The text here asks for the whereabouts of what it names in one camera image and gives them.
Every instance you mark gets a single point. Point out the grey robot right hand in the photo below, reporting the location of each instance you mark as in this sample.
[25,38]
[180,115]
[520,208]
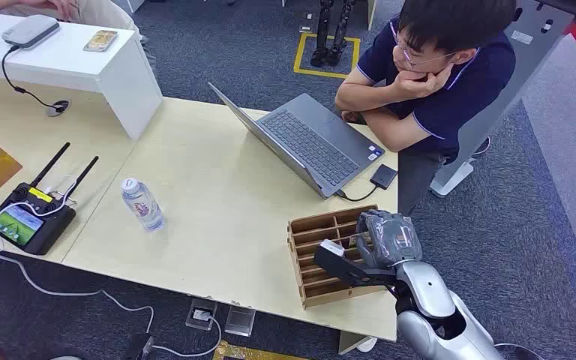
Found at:
[390,238]

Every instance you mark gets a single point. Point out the person's right hand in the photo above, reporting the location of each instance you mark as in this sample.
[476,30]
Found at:
[419,82]

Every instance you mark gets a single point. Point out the person's left hand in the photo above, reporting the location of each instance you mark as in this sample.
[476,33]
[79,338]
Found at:
[352,117]

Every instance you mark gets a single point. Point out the person's eyeglasses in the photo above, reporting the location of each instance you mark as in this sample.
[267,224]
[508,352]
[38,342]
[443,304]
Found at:
[409,55]

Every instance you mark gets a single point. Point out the wooden slotted card holder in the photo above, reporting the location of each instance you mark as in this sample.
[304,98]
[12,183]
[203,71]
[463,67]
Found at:
[318,288]

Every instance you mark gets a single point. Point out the patterned card on shelf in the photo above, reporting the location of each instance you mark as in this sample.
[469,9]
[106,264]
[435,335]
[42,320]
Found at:
[100,41]

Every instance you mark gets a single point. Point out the seated person in beige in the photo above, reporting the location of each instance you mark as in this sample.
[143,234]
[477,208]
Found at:
[94,12]

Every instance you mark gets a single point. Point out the grey open laptop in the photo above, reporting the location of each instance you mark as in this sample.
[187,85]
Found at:
[313,144]

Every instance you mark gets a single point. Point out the yellow floor tape square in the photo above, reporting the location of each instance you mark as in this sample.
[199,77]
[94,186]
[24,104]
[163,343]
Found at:
[325,73]

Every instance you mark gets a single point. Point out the black external drive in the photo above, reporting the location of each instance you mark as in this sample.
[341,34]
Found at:
[384,177]

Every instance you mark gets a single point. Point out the background humanoid robot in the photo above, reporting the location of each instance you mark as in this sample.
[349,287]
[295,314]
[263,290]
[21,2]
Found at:
[331,35]

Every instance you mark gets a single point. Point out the grey gantry column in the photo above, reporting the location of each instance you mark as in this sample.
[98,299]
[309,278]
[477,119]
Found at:
[506,89]

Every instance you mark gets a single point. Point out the white table foot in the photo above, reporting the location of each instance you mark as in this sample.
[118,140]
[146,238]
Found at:
[357,342]

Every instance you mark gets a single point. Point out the empty floor socket box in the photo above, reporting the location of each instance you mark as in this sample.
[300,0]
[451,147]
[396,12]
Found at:
[240,321]

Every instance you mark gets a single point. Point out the yellow floor plate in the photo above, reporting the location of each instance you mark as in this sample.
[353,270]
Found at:
[253,354]

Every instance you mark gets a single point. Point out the floor socket with plug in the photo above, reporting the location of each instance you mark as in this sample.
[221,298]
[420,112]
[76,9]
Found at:
[201,314]

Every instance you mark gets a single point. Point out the clear plastic water bottle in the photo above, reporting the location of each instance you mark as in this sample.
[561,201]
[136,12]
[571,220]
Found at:
[143,206]

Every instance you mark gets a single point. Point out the black floor object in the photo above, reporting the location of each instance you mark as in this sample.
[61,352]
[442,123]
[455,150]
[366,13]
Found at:
[138,348]

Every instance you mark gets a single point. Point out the white desk riser shelf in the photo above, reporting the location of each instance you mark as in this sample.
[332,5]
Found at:
[69,67]

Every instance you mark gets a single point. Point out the grey flat device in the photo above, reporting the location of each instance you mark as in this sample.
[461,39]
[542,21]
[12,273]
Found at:
[30,31]

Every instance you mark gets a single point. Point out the black router with antennas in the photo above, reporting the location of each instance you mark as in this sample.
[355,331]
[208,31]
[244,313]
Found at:
[29,223]

